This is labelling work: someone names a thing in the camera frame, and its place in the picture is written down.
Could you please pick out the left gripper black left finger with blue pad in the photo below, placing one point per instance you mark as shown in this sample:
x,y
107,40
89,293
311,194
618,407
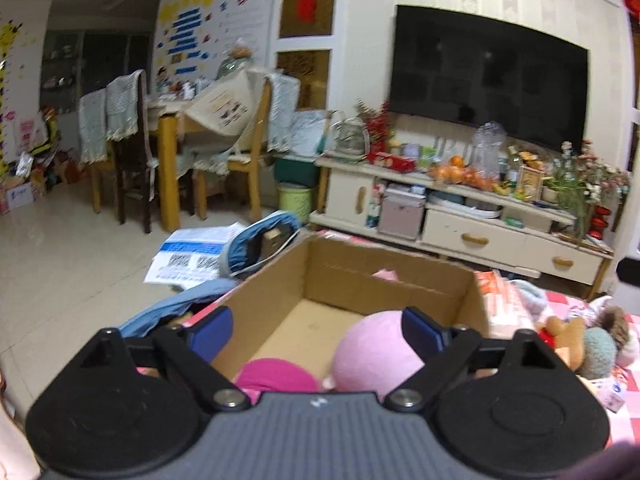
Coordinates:
x,y
184,356

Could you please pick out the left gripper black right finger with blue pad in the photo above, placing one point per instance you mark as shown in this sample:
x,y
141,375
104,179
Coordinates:
x,y
446,353

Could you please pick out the pink round plush toy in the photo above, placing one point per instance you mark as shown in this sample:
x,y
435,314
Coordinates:
x,y
372,356

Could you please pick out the magenta purple knitted hat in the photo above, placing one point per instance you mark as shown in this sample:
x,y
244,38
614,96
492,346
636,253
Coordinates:
x,y
274,375

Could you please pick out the brown bear plush red shirt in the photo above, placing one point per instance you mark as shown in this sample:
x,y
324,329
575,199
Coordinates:
x,y
565,338

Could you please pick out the orange white tissue pack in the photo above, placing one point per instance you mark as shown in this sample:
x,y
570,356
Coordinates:
x,y
503,305

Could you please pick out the blue white newspaper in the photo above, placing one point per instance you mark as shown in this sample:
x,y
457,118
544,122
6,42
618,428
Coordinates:
x,y
190,257

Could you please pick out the green milk cardboard box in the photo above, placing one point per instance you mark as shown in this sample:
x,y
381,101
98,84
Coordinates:
x,y
299,306

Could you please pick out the grey storage box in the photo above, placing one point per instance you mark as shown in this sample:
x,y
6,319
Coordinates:
x,y
401,214

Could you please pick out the pink checkered tablecloth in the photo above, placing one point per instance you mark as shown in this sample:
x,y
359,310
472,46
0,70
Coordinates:
x,y
619,392

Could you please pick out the cream tv cabinet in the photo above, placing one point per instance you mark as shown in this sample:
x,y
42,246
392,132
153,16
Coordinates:
x,y
462,223

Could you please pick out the blue fluffy headband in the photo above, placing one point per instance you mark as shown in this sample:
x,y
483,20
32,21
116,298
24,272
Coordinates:
x,y
599,354

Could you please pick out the pile of oranges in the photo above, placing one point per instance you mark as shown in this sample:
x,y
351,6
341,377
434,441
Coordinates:
x,y
454,171

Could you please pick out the white fluffy headband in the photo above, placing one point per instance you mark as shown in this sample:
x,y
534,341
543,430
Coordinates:
x,y
630,353

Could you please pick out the green trash bin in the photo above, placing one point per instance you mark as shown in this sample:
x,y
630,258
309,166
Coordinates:
x,y
295,198

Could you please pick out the red snack box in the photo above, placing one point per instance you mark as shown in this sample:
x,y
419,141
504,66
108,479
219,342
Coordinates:
x,y
392,162

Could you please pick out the clear plastic bag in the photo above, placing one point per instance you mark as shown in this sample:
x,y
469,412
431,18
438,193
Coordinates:
x,y
488,140

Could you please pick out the red lantern ornament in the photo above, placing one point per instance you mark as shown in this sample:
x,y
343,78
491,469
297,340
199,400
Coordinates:
x,y
598,222

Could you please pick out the wooden dining chair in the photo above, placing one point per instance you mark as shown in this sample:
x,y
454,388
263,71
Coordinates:
x,y
270,130

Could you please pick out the green potted plant with flowers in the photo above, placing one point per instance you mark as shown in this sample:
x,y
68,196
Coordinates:
x,y
583,181

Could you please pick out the red berry bouquet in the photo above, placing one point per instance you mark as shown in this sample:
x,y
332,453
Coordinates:
x,y
377,123

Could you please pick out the canvas tote bag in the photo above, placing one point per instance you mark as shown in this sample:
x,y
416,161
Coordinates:
x,y
225,106

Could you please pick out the black flat television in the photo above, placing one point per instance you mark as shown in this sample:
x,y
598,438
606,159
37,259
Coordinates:
x,y
464,68

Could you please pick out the brown corduroy soft item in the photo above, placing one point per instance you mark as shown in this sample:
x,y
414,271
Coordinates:
x,y
612,320

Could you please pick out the wooden picture frame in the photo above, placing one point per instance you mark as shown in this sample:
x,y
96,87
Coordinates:
x,y
529,184

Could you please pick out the wire basket bag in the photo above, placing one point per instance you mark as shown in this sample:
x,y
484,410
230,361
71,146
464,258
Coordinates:
x,y
349,139

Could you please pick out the wall poster with blue strips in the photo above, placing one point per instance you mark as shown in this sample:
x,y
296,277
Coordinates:
x,y
193,37

